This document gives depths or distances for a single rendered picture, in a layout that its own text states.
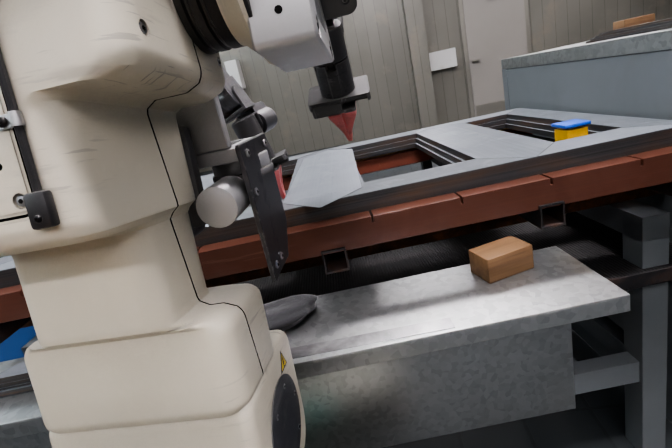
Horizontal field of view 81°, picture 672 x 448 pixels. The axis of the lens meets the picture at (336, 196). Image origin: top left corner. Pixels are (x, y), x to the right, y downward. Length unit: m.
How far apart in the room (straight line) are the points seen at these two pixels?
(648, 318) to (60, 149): 1.18
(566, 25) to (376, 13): 3.29
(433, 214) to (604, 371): 0.64
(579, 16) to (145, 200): 8.31
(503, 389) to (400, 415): 0.23
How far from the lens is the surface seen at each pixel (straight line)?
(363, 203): 0.81
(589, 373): 1.23
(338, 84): 0.64
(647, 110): 1.23
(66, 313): 0.43
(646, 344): 1.25
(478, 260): 0.79
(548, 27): 8.27
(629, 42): 1.26
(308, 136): 7.80
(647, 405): 1.37
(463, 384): 0.97
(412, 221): 0.80
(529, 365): 1.00
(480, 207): 0.83
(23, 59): 0.32
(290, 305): 0.78
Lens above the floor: 1.08
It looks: 15 degrees down
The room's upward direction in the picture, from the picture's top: 12 degrees counter-clockwise
